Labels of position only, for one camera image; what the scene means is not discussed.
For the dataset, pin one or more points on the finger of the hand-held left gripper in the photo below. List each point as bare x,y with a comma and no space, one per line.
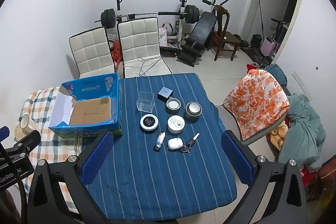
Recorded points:
30,138
4,133

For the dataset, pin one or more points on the brown wooden chair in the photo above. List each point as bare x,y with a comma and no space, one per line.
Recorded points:
231,39

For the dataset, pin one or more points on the small grey-blue box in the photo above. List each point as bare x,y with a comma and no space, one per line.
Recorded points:
164,92

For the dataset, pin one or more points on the red yellow printed cloth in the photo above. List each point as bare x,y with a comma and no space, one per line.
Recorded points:
275,137

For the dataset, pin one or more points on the orange floral cloth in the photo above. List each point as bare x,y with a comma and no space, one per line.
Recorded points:
257,100

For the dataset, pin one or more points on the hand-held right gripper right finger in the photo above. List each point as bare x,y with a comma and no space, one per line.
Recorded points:
237,161

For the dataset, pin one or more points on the pink suitcase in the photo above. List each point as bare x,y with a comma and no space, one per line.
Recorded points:
268,45

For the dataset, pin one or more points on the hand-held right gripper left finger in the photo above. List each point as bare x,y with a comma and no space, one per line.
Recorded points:
96,159

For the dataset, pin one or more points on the blue striped tablecloth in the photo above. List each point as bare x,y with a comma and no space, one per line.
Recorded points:
157,182

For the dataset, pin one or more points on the white barbell rack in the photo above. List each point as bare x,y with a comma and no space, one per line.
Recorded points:
182,3

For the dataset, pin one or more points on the clear acrylic box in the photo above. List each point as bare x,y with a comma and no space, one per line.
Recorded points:
145,103

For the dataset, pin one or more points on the black workout bench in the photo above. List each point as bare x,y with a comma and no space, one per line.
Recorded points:
204,27

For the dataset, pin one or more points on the small round white-lid tin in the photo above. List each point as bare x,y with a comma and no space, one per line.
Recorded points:
173,104

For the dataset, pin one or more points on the red plastic bag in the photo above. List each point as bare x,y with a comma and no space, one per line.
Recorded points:
116,54

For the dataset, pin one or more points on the colourful printed tube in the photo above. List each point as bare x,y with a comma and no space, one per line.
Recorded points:
159,141

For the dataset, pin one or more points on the orange blue checkered cloth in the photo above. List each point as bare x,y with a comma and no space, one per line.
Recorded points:
50,145

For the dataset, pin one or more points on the small black bag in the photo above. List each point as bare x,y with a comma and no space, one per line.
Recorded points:
256,40

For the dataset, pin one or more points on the pink paper bag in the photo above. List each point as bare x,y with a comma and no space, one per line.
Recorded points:
163,35

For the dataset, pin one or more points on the car key bunch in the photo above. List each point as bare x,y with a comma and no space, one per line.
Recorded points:
190,145

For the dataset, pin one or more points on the white mug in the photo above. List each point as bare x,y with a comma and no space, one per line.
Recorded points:
25,123

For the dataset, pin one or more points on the round jar with black lid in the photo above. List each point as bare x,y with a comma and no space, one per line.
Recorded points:
148,121

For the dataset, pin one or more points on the metal tin with perforated lid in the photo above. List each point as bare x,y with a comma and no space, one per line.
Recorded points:
193,108

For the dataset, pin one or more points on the red cardboard box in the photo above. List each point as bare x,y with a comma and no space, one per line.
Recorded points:
328,179

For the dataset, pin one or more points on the person's left forearm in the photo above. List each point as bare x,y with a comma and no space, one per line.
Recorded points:
6,208

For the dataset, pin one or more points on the white door frame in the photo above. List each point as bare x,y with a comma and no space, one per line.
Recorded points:
252,3

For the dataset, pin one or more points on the white round tin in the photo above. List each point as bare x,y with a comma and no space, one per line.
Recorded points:
176,123

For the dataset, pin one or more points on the blue cardboard box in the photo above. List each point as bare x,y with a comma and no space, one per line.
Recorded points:
92,111

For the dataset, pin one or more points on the grey chair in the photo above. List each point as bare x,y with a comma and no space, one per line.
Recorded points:
262,138

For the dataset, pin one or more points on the dark teal cloth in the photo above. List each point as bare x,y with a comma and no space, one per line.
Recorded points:
277,73

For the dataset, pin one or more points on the black barbell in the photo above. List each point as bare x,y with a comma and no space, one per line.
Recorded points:
109,18

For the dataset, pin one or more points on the white padded chair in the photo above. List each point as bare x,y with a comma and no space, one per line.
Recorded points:
139,40
90,53

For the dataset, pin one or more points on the light teal clothes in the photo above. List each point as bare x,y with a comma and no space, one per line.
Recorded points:
302,129

